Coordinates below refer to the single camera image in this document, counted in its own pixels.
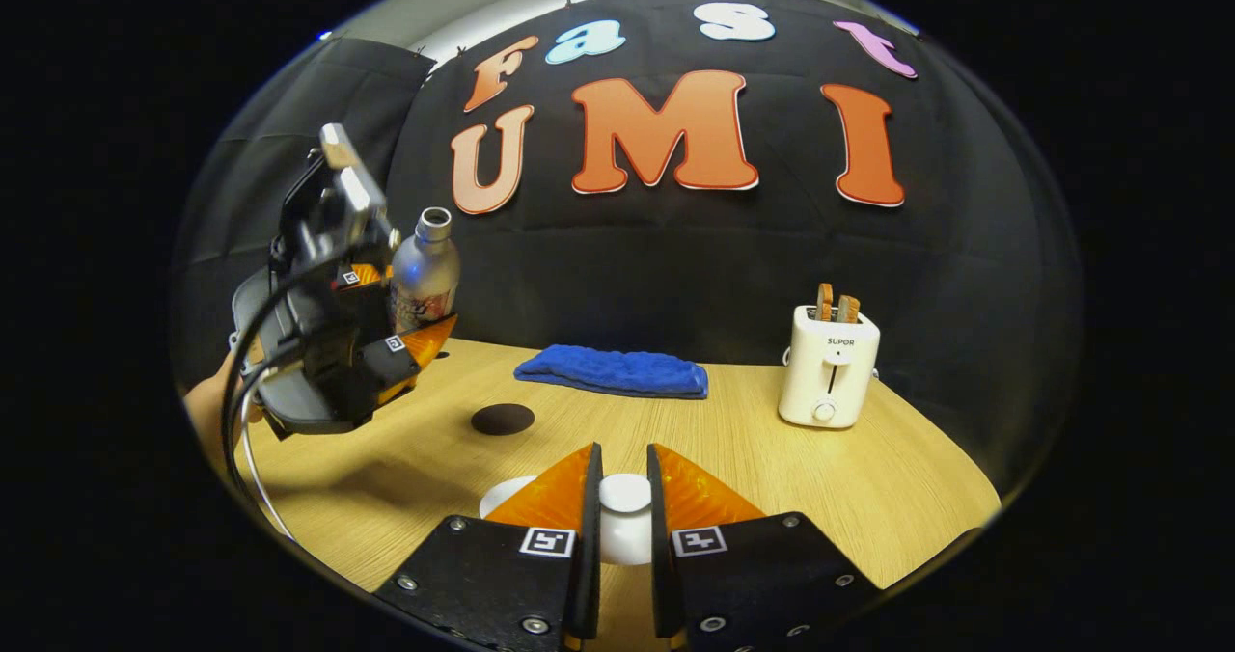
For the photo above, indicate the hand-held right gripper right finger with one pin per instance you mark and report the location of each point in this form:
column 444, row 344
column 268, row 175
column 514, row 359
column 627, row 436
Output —
column 661, row 565

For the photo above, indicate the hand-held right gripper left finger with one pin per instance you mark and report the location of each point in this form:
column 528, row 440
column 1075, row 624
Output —
column 589, row 556

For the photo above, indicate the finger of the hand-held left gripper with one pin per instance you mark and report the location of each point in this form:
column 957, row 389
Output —
column 391, row 363
column 362, row 290

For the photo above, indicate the white toaster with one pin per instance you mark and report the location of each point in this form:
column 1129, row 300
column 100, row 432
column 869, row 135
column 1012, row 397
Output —
column 828, row 382

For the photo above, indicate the silver water bottle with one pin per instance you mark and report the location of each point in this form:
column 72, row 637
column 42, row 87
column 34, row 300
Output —
column 425, row 271

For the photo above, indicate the blue towel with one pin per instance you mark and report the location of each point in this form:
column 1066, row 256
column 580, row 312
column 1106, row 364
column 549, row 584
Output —
column 613, row 370

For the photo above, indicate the brown toast slice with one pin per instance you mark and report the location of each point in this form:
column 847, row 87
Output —
column 848, row 309
column 824, row 302

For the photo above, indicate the dark round coaster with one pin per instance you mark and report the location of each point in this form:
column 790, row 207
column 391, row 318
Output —
column 502, row 420

